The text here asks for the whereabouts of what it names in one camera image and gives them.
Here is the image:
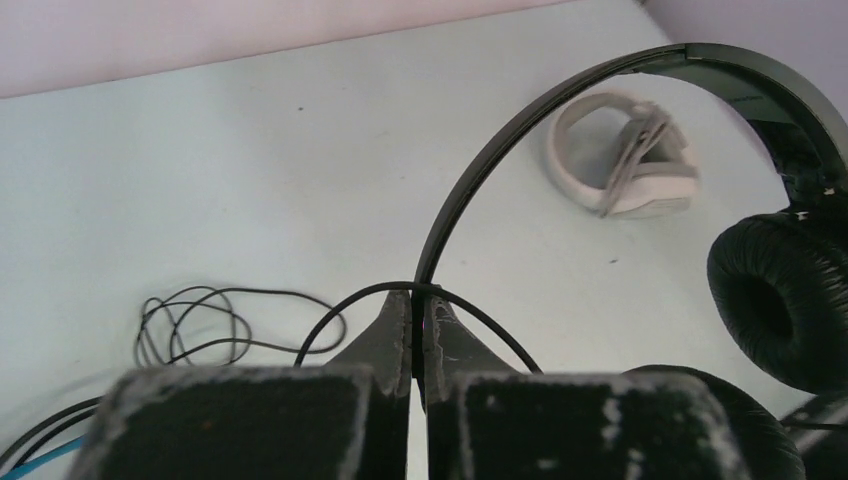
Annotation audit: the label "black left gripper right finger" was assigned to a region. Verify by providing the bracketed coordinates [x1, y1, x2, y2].
[422, 297, 752, 479]

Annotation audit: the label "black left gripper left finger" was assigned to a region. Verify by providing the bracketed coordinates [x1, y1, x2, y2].
[68, 290, 411, 479]

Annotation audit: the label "white headphones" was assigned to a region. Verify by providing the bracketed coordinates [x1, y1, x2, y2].
[544, 90, 701, 219]

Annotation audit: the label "blue black headphones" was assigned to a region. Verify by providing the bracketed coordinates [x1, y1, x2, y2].
[1, 436, 84, 480]

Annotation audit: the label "black cable with two plugs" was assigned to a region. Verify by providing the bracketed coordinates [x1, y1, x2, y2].
[0, 396, 104, 468]

